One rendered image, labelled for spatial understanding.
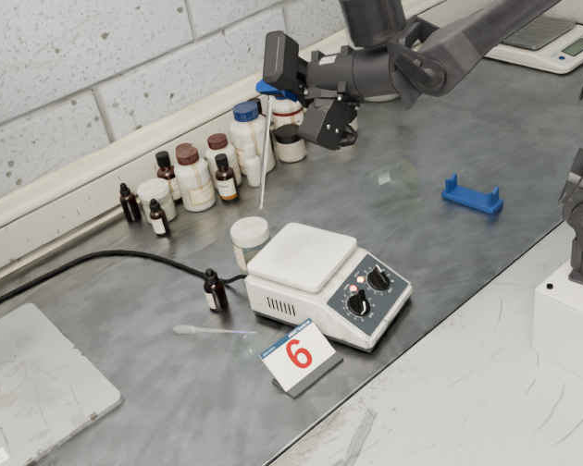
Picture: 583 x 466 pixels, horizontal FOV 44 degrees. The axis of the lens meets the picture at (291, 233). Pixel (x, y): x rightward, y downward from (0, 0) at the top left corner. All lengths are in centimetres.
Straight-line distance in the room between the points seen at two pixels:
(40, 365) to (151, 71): 58
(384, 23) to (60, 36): 64
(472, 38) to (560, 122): 70
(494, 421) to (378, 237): 40
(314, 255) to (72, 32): 58
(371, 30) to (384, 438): 47
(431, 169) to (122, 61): 59
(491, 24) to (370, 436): 48
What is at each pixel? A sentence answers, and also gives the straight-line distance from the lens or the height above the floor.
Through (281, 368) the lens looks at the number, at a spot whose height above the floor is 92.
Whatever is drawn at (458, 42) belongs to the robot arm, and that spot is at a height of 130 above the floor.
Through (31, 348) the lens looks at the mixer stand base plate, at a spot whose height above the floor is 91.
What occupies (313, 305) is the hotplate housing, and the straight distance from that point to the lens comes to 98.
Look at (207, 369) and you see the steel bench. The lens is 102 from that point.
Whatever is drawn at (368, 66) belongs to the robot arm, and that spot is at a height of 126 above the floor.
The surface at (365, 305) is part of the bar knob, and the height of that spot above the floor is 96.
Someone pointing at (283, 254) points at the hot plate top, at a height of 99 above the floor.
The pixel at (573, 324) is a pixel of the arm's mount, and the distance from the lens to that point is 92.
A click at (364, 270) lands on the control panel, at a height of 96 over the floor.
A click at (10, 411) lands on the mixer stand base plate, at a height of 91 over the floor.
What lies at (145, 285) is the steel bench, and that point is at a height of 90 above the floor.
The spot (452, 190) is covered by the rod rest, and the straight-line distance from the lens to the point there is 126.
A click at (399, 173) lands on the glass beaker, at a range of 123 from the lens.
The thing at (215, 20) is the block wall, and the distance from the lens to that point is 146.
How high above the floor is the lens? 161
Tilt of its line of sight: 35 degrees down
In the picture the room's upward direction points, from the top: 11 degrees counter-clockwise
